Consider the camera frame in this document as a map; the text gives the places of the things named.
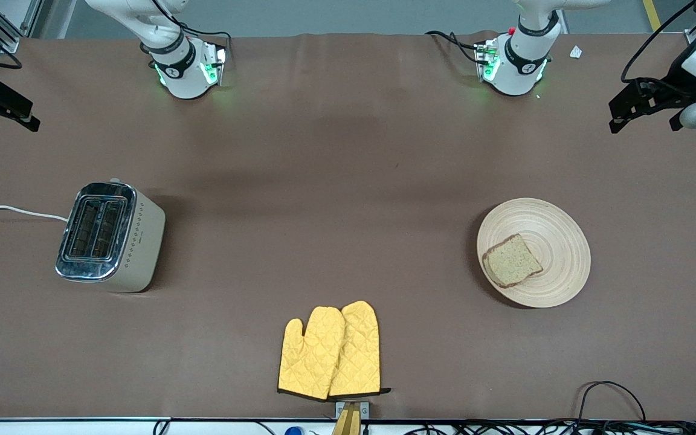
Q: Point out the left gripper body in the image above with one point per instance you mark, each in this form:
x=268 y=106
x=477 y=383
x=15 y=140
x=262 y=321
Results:
x=679 y=95

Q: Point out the round wooden plate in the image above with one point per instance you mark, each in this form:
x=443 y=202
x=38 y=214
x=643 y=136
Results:
x=556 y=241

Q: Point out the slice of brown bread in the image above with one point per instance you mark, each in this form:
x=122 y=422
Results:
x=511 y=263

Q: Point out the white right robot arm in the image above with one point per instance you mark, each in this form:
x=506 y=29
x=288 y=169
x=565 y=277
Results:
x=182 y=66

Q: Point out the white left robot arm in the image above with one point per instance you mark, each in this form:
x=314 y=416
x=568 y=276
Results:
x=520 y=60

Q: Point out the cream and chrome toaster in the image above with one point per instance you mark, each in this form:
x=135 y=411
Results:
x=136 y=241

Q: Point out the small white paper scrap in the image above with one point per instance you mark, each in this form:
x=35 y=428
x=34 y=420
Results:
x=576 y=52

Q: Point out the yellow quilted oven mitt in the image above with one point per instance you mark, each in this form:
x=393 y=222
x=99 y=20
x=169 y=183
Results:
x=312 y=356
x=361 y=350

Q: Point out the tan wooden stick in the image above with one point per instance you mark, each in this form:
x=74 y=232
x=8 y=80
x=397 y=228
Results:
x=348 y=423

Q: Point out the blue round cap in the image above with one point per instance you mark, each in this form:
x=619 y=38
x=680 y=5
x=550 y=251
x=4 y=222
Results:
x=293 y=431

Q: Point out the small metal bracket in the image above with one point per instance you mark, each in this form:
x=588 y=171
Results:
x=365 y=409

